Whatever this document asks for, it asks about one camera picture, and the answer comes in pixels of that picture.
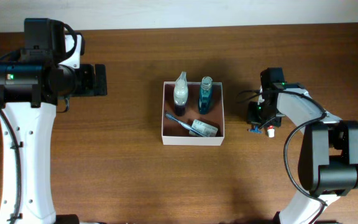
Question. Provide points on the blue white toothbrush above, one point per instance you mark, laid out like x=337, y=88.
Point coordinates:
x=185, y=125

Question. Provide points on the purple spray bottle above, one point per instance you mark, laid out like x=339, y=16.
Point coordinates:
x=180, y=94

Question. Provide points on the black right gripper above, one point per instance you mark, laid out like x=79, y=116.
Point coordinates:
x=253, y=115

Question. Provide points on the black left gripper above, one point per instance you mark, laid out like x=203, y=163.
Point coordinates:
x=99, y=79

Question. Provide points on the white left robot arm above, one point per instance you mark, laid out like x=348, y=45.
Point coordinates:
x=32, y=81

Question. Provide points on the green white soap box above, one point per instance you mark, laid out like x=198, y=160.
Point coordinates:
x=204, y=128

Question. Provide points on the Colgate toothpaste tube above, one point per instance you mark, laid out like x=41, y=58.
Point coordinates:
x=271, y=131

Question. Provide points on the blue disposable razor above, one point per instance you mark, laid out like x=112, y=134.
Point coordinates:
x=254, y=129

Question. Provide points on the teal mouthwash bottle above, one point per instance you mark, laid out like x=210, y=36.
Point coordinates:
x=205, y=94

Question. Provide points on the white cardboard box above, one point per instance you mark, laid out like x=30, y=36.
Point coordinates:
x=174, y=134

